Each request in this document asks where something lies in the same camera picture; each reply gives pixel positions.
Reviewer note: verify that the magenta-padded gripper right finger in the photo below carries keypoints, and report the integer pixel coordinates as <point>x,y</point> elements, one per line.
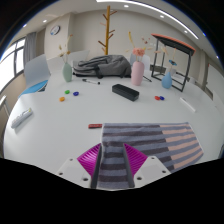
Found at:
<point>135,159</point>

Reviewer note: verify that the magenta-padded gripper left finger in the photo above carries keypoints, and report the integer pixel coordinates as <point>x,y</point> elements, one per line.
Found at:
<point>87,160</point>

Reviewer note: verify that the grey pink striped towel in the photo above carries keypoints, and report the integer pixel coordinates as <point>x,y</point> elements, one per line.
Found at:
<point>150,140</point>

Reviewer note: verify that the small red marker cap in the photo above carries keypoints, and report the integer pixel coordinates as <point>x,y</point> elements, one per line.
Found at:
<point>95,126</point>

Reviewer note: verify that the red round magnet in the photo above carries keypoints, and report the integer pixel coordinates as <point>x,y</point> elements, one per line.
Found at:
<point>157,98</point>

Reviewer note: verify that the orange round magnet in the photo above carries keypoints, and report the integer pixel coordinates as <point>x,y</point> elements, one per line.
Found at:
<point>62,99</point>

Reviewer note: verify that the blue round magnet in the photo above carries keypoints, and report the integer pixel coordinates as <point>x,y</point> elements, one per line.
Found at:
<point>162,98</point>
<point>75,93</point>

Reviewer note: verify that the black rectangular box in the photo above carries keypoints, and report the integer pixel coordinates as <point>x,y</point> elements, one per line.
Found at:
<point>125,92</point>

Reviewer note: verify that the green round magnet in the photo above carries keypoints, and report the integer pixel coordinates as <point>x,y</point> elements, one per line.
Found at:
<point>67,91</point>

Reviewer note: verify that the white rectangular bar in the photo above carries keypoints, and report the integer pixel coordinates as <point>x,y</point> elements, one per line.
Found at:
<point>187,104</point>

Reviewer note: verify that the white remote control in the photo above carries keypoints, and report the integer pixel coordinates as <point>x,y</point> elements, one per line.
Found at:
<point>21,118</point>

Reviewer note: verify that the black white marker pen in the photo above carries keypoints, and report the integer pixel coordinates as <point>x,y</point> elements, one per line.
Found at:
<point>90,81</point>

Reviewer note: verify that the blue vase with flowers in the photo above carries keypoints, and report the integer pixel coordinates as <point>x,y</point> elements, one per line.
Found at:
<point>167,81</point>

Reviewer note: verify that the pink vase with flowers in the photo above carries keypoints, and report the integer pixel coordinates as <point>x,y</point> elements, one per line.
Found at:
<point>137,73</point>

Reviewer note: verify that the green vase with dried stems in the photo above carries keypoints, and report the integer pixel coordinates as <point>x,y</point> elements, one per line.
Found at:
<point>67,73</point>

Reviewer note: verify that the grey backpack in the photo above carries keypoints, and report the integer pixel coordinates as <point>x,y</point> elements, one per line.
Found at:
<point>106,66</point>

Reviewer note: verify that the white side table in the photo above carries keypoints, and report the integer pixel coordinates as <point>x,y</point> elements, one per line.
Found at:
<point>3,101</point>

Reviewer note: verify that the white chair with blue seat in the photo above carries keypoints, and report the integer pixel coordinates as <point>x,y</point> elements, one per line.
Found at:
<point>35,71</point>

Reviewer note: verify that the dark-framed window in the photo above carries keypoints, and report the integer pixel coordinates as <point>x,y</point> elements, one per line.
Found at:
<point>8,63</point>

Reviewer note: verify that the grey curtain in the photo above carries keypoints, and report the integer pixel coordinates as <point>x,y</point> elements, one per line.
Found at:
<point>30,46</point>

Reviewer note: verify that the wooden coat tree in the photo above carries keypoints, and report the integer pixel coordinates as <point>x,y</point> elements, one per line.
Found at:
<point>107,30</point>

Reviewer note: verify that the round ceiling spotlights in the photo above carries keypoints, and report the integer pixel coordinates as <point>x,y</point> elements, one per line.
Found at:
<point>161,16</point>

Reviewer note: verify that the long ceiling light strip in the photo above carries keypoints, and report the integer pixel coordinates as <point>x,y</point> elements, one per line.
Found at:
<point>160,11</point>

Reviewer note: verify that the black frame stand orange top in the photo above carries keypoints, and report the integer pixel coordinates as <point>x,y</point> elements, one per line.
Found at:
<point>175,41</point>

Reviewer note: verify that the round wall clock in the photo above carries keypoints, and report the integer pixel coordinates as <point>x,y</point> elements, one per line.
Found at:
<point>55,30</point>

